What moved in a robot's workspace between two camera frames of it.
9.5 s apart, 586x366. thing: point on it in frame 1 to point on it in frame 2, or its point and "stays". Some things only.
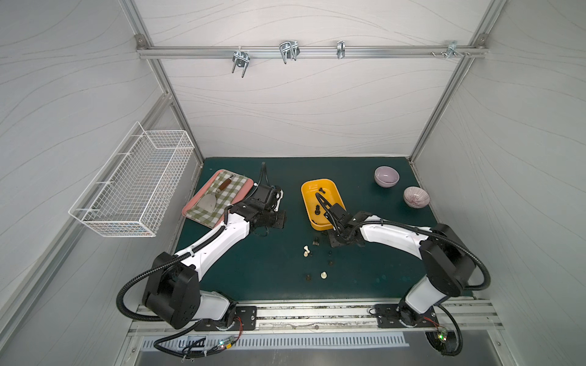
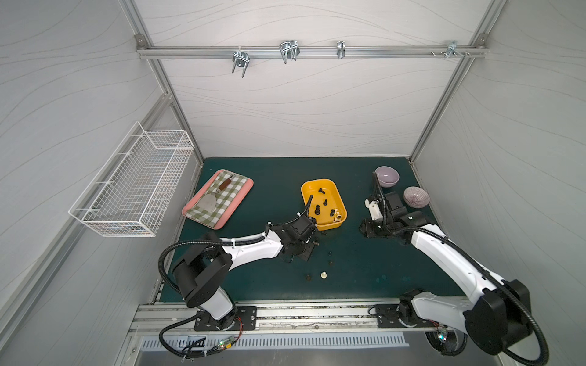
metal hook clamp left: [241, 59] stays
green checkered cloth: [224, 198] stays
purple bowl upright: [386, 176] stays
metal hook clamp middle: [289, 49] stays
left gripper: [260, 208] to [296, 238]
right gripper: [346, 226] to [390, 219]
